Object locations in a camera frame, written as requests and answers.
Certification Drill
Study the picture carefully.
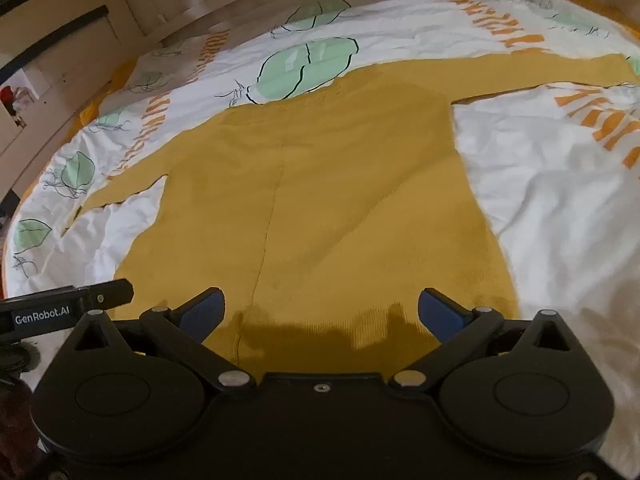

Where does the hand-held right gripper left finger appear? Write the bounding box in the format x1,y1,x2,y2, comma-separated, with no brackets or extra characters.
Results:
70,287,256,391

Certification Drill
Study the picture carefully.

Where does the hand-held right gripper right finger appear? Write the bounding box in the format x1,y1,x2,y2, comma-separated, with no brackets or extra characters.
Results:
387,287,583,391

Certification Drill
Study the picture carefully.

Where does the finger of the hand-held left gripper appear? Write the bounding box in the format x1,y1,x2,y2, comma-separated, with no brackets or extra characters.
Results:
75,280,135,307

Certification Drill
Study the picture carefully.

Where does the mustard yellow knit sweater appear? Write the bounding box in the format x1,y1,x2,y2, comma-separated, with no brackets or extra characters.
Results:
62,52,638,376

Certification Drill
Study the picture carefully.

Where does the white leaf printed blanket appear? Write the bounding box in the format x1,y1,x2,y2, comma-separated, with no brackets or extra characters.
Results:
0,0,640,480

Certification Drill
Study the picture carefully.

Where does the cream cabinet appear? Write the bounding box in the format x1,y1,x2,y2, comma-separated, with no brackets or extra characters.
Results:
0,0,148,206

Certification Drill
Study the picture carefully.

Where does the black cabinet handle bar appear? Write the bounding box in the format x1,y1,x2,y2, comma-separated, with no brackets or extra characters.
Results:
0,6,110,70

